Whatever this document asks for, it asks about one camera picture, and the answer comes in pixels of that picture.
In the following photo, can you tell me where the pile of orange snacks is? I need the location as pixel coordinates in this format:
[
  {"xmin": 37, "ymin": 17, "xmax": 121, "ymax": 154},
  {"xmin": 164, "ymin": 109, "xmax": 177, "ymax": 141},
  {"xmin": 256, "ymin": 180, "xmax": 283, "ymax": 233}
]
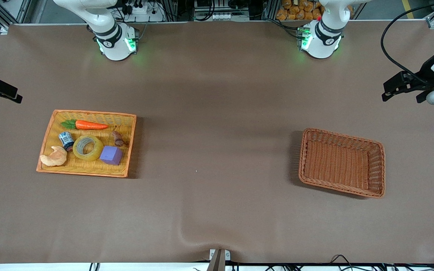
[{"xmin": 276, "ymin": 0, "xmax": 354, "ymax": 21}]

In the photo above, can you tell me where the black electronics box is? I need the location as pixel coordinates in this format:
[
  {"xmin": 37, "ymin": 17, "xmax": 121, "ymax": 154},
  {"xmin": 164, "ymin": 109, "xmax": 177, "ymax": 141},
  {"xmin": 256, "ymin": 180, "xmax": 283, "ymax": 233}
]
[{"xmin": 194, "ymin": 0, "xmax": 236, "ymax": 12}]

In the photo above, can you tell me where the brown toy root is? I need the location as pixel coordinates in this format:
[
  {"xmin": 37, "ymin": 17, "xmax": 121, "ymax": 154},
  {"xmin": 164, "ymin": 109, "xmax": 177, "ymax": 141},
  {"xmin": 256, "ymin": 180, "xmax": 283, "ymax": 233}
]
[{"xmin": 112, "ymin": 128, "xmax": 126, "ymax": 146}]

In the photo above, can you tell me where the metal camera stand bracket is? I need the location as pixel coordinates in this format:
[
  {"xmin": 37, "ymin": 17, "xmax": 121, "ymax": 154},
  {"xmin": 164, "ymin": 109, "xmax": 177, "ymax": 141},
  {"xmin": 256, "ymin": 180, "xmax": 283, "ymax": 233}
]
[{"xmin": 209, "ymin": 248, "xmax": 231, "ymax": 271}]

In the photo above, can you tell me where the toy croissant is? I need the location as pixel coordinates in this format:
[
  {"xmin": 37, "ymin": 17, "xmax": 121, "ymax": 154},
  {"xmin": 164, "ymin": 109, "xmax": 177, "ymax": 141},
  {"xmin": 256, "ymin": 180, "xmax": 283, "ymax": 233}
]
[{"xmin": 40, "ymin": 146, "xmax": 67, "ymax": 167}]

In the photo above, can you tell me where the small blue labelled jar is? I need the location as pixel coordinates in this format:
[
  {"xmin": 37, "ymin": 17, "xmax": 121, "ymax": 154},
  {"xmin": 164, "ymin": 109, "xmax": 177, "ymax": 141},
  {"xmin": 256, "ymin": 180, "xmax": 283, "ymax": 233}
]
[{"xmin": 58, "ymin": 131, "xmax": 75, "ymax": 152}]

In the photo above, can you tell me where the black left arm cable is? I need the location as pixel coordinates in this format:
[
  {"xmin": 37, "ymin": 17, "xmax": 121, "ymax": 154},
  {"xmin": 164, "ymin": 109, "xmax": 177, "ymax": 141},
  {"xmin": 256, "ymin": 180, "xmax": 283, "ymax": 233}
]
[{"xmin": 381, "ymin": 0, "xmax": 434, "ymax": 76}]

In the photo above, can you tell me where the yellowish clear tape roll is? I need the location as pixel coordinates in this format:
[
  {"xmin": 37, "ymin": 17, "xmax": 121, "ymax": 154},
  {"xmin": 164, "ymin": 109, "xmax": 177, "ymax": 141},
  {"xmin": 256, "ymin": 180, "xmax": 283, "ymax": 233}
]
[{"xmin": 73, "ymin": 135, "xmax": 104, "ymax": 161}]

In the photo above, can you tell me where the orange toy carrot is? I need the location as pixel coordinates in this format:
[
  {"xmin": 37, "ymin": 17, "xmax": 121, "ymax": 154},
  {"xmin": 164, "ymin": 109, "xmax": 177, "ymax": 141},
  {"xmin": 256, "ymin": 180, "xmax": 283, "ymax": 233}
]
[{"xmin": 61, "ymin": 119, "xmax": 109, "ymax": 130}]

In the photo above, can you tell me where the yellow wicker tray orange rim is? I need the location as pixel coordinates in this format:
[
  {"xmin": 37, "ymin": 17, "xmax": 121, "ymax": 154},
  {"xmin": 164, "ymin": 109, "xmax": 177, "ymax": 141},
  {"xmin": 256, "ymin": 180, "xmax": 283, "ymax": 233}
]
[{"xmin": 36, "ymin": 110, "xmax": 137, "ymax": 178}]

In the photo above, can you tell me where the purple foam cube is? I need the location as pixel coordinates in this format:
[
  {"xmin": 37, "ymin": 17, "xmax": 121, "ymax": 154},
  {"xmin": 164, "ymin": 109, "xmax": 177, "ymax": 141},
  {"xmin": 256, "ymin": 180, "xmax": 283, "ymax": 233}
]
[{"xmin": 100, "ymin": 146, "xmax": 123, "ymax": 166}]

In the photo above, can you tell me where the brown wicker basket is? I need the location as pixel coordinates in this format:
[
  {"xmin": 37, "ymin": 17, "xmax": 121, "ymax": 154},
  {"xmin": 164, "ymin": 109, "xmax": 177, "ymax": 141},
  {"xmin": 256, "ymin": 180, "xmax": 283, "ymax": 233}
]
[{"xmin": 298, "ymin": 128, "xmax": 386, "ymax": 199}]

